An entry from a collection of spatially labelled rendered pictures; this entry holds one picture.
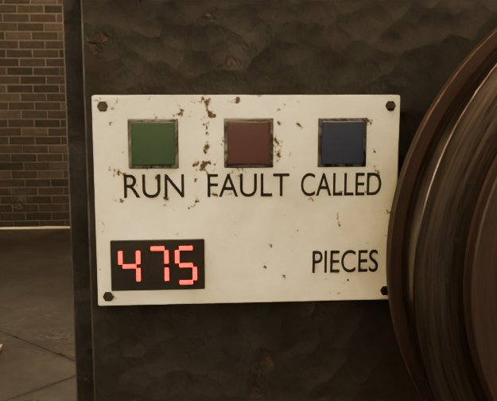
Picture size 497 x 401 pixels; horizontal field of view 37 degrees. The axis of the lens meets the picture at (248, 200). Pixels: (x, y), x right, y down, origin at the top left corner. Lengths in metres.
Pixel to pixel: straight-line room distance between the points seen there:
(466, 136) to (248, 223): 0.21
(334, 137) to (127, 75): 0.18
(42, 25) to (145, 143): 6.12
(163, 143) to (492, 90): 0.26
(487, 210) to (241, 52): 0.25
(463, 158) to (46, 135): 6.28
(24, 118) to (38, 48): 0.62
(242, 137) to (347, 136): 0.09
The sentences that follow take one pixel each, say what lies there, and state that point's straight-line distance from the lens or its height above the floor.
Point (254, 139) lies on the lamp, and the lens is 0.62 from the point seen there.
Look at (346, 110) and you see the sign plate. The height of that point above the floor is 1.23.
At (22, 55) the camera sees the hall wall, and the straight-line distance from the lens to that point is 6.75.
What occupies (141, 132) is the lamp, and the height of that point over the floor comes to 1.21.
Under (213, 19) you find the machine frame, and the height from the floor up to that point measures 1.30.
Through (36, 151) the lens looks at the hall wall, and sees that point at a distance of 6.75.
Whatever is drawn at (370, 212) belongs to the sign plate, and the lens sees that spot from 0.65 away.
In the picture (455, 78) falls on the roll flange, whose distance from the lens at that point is 0.59.
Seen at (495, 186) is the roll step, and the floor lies 1.18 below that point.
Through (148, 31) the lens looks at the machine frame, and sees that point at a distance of 0.64.
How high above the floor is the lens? 1.25
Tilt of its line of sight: 9 degrees down
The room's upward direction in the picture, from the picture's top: straight up
